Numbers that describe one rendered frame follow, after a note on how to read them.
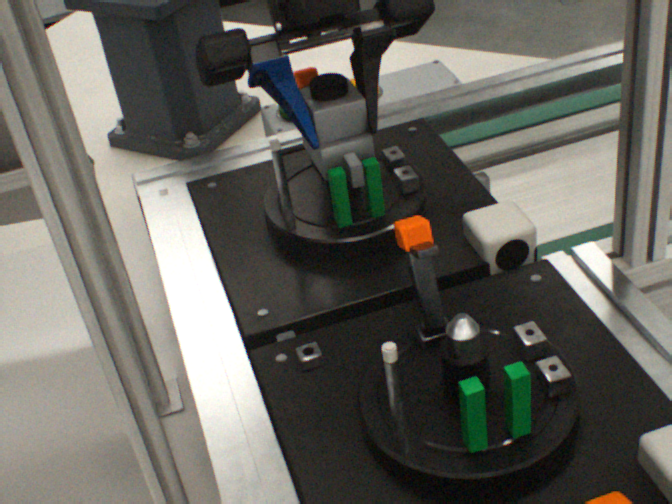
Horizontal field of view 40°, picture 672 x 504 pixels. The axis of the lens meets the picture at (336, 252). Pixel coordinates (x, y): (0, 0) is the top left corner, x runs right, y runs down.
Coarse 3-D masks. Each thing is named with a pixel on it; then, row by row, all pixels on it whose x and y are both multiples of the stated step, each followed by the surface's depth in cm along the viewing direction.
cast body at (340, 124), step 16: (320, 80) 73; (336, 80) 73; (304, 96) 73; (320, 96) 72; (336, 96) 72; (352, 96) 72; (320, 112) 71; (336, 112) 72; (352, 112) 72; (320, 128) 72; (336, 128) 72; (352, 128) 73; (368, 128) 73; (304, 144) 78; (320, 144) 73; (336, 144) 73; (352, 144) 73; (368, 144) 73; (320, 160) 73; (336, 160) 73; (352, 160) 72; (352, 176) 72
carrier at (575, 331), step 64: (384, 320) 68; (448, 320) 64; (512, 320) 66; (576, 320) 66; (320, 384) 64; (384, 384) 60; (448, 384) 57; (512, 384) 53; (576, 384) 58; (640, 384) 60; (320, 448) 59; (384, 448) 56; (448, 448) 55; (512, 448) 55; (576, 448) 57; (640, 448) 54
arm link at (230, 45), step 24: (384, 0) 71; (408, 0) 71; (432, 0) 72; (312, 24) 72; (360, 24) 73; (408, 24) 77; (216, 48) 69; (240, 48) 69; (288, 48) 72; (312, 48) 73; (216, 72) 72; (240, 72) 74
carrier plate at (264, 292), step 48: (384, 144) 88; (432, 144) 87; (192, 192) 86; (240, 192) 85; (432, 192) 81; (480, 192) 80; (240, 240) 79; (240, 288) 74; (288, 288) 73; (336, 288) 72; (384, 288) 71
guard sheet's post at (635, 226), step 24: (648, 0) 58; (648, 24) 59; (624, 48) 63; (648, 48) 60; (624, 72) 64; (648, 72) 61; (624, 96) 65; (648, 96) 62; (624, 120) 66; (648, 120) 63; (624, 144) 66; (648, 144) 64; (624, 168) 67; (648, 168) 66; (624, 192) 69; (648, 192) 67; (624, 216) 70; (648, 216) 68; (624, 240) 72; (648, 240) 71
